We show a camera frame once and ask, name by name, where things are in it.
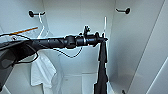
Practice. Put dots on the white clothes hanger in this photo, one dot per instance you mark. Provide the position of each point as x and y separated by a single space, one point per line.
42 25
105 26

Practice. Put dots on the black garment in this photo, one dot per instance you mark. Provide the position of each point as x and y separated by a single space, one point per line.
101 73

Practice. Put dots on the white wardrobe door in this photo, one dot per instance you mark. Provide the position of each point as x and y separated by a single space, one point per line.
163 87

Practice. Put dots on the white wardrobe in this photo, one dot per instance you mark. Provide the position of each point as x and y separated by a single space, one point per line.
73 20

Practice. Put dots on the white inner shelf unit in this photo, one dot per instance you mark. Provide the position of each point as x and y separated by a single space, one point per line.
88 85

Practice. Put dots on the white shirt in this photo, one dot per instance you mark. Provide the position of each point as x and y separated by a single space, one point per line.
43 70

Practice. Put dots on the black door hinge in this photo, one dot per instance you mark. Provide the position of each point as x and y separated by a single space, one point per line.
124 92

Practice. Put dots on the orange-striped label sticker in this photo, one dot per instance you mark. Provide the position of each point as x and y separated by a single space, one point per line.
23 32

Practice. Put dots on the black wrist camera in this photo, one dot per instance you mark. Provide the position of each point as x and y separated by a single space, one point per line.
87 30

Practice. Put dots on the black wall hook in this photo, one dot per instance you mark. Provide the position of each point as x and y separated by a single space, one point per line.
32 14
126 10

